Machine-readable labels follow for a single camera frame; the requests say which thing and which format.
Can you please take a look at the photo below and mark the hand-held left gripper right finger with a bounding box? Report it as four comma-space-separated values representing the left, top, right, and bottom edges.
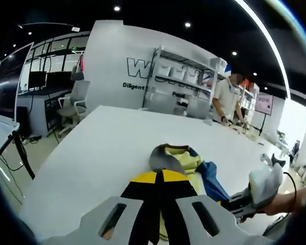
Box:
159, 169, 273, 245

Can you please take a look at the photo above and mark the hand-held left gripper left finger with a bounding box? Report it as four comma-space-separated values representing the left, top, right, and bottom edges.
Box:
40, 171, 160, 245

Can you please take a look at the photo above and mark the yellow blue grey garment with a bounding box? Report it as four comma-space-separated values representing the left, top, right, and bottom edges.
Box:
149, 143, 230, 242

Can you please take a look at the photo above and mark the person's right hand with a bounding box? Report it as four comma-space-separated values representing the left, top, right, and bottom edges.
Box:
254, 190, 296, 216

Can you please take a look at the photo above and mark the black curved object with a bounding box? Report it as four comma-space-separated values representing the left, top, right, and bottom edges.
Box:
271, 153, 287, 168

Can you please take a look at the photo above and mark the grey mesh chair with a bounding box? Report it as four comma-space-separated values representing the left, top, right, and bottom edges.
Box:
264, 216, 298, 239

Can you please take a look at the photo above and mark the pink sign on stand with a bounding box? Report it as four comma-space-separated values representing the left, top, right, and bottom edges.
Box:
254, 93, 274, 136

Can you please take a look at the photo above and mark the grey office chair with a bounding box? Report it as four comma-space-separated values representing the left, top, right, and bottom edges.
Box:
57, 80, 91, 136

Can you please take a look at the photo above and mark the metal storage shelf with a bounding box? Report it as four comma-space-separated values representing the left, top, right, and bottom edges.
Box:
142, 45, 258, 121

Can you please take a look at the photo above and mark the white storage box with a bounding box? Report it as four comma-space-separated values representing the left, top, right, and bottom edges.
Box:
210, 57, 227, 71

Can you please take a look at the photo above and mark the white storage bin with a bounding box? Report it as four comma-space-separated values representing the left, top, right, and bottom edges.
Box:
159, 65, 173, 77
171, 68, 187, 80
185, 71, 201, 84

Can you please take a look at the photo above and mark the grey office desk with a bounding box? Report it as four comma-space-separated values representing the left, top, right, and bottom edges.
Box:
16, 88, 72, 137

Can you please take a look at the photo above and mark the ceiling light strip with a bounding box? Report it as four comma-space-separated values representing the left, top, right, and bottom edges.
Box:
234, 0, 294, 101

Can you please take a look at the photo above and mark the grey hanging bag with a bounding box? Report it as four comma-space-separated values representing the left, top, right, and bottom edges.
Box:
71, 65, 85, 81

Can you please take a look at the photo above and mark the black desktop monitor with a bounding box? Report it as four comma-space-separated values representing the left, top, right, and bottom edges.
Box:
29, 71, 48, 90

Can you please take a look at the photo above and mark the large display screen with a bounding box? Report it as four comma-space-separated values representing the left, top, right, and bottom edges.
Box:
0, 42, 34, 126

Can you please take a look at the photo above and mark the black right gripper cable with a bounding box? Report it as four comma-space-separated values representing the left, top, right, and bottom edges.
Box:
283, 171, 298, 203

